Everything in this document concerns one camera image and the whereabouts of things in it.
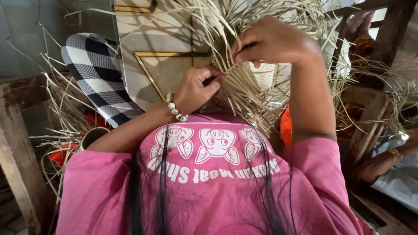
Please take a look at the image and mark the person's left hand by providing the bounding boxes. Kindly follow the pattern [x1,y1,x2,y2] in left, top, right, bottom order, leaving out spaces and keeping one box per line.
[173,67,226,115]

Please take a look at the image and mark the person's right hand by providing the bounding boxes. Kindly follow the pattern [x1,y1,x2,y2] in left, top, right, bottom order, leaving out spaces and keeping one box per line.
[231,15,323,69]

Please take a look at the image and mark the half-woven straw basket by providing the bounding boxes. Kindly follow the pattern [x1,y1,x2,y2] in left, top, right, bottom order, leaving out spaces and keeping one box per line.
[157,0,337,134]

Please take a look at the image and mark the white woven basket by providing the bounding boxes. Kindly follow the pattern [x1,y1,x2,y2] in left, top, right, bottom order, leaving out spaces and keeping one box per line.
[249,61,280,92]

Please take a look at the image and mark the brown orange patterned cloth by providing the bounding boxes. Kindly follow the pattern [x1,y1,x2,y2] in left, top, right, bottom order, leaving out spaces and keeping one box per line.
[348,34,377,80]

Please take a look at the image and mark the worn wooden stool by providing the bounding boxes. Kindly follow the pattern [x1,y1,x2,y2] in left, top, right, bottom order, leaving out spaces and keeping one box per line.
[338,84,394,172]

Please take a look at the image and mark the pink printed t-shirt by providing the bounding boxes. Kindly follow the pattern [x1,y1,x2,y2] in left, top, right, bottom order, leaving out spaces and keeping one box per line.
[56,112,364,235]

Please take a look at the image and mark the black white checkered cloth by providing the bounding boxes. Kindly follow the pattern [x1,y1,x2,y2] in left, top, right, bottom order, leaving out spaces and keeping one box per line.
[61,33,146,128]

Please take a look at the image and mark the tangle of dry straw strips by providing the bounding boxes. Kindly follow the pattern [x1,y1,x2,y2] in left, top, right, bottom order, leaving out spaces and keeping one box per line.
[327,54,418,139]

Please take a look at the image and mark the brown cardboard tube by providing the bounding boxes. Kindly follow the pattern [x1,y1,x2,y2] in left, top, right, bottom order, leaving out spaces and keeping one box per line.
[80,127,111,151]

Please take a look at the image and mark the heap of loose straw strips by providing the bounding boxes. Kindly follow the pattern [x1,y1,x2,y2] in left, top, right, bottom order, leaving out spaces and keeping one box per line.
[31,49,102,204]

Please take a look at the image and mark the wooden plank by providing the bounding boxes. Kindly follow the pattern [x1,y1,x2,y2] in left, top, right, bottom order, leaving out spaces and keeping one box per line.
[348,189,418,235]

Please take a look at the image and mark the white beaded bracelet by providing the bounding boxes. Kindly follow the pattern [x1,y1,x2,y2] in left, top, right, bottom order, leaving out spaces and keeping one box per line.
[165,92,189,123]

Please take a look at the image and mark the dark wooden frame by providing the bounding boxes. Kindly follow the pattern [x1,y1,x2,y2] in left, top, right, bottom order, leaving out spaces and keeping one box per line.
[327,0,418,90]

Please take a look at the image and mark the gold bracelet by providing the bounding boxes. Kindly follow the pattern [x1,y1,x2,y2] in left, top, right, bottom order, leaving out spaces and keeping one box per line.
[387,147,405,159]

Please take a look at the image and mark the weathered wooden post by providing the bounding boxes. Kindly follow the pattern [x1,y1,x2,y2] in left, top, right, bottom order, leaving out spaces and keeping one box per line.
[0,73,67,235]

